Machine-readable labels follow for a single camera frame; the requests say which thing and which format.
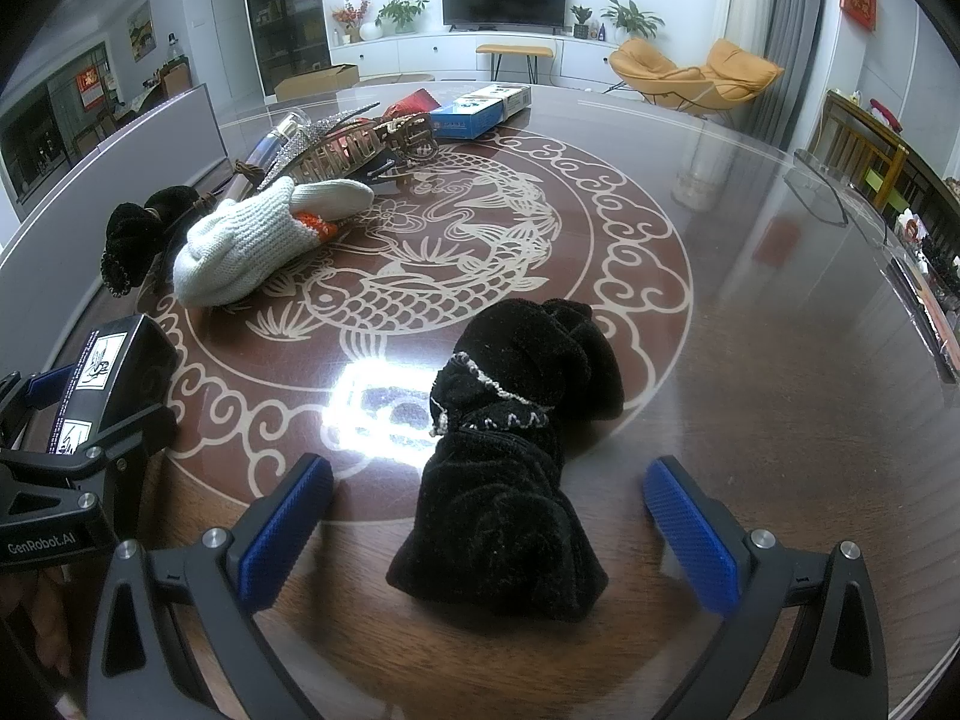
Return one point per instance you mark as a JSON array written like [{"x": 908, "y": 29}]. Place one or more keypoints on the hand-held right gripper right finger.
[{"x": 690, "y": 532}]

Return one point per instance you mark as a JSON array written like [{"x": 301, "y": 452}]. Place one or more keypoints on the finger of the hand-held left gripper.
[
  {"x": 45, "y": 384},
  {"x": 146, "y": 382}
]

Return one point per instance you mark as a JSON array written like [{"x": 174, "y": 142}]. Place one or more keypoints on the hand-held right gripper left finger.
[{"x": 289, "y": 532}]

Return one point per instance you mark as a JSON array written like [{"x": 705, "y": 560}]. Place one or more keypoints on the black velvet scrunchie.
[{"x": 135, "y": 240}]

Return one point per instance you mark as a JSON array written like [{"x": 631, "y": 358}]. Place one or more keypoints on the white knit glove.
[{"x": 247, "y": 247}]

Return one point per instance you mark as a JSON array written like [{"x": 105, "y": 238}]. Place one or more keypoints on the black velvet pouch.
[{"x": 517, "y": 465}]

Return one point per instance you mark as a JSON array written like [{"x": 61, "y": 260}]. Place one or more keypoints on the large pale storage box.
[{"x": 112, "y": 157}]

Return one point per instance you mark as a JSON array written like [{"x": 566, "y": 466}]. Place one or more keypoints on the clear blue plastic object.
[{"x": 277, "y": 136}]

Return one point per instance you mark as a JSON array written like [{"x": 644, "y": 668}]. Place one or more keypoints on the brown hair claw clip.
[{"x": 409, "y": 136}]

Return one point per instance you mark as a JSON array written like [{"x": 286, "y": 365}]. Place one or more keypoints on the brown patterned glass desktop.
[{"x": 750, "y": 315}]

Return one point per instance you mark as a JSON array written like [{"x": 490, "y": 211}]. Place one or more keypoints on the person's left hand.
[{"x": 56, "y": 615}]

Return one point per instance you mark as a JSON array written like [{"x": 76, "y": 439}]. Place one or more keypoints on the wooden dining table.
[{"x": 139, "y": 101}]

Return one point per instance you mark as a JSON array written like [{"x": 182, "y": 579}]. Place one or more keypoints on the black hair clip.
[{"x": 394, "y": 171}]

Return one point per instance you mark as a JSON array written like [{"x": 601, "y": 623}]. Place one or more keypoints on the cardboard box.
[{"x": 315, "y": 81}]

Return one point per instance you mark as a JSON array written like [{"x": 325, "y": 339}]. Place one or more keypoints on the white door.
[{"x": 225, "y": 30}]

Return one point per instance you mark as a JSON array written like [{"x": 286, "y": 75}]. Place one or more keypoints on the cluttered dark wooden sideboard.
[{"x": 934, "y": 262}]

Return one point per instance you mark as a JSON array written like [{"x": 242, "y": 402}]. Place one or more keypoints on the red paper packet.
[{"x": 414, "y": 103}]

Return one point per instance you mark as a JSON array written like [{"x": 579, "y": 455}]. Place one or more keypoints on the dark glass display cabinet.
[{"x": 285, "y": 7}]

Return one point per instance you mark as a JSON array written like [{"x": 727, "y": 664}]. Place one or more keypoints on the wooden chair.
[{"x": 847, "y": 142}]

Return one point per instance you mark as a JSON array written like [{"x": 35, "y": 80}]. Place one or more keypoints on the red flowers in vase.
[{"x": 352, "y": 15}]

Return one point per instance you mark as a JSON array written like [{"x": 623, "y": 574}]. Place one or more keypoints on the blue and white carton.
[{"x": 480, "y": 111}]

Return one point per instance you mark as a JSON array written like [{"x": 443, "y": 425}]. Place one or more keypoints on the white television cabinet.
[{"x": 427, "y": 52}]

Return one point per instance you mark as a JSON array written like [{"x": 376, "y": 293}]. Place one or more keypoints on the bushy green potted plant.
[{"x": 401, "y": 11}]

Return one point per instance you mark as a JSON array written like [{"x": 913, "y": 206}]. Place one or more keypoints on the yellow lounge chair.
[{"x": 675, "y": 75}]

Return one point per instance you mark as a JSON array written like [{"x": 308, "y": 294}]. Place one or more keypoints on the wooden bench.
[{"x": 516, "y": 50}]

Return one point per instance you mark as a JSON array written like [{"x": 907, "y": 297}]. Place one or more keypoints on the grey curtain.
[{"x": 799, "y": 30}]

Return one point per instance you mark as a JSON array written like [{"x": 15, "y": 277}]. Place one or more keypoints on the large leafy potted plant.
[{"x": 630, "y": 15}]

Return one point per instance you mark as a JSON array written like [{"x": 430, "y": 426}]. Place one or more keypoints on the small green potted plant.
[{"x": 581, "y": 19}]

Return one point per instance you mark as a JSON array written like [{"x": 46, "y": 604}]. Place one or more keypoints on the red wall calendar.
[{"x": 90, "y": 86}]

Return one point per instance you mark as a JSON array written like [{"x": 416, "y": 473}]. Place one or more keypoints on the framed wall painting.
[{"x": 140, "y": 30}]

